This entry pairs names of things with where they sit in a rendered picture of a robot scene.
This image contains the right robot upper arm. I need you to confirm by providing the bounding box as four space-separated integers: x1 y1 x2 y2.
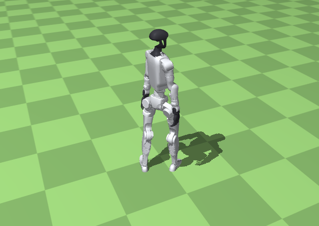
160 58 176 91

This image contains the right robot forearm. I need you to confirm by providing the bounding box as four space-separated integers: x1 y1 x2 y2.
169 85 180 112

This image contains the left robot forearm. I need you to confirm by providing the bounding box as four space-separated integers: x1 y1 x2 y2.
143 75 151 95

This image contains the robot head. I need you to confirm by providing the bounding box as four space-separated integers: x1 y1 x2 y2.
149 29 168 57

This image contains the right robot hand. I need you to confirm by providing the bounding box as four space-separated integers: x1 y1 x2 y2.
170 108 180 127

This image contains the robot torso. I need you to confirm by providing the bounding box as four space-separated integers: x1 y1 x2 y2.
147 48 169 111

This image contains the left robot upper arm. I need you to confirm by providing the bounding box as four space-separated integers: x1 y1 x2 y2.
145 49 153 77

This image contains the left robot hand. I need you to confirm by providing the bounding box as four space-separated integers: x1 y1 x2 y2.
141 90 150 110

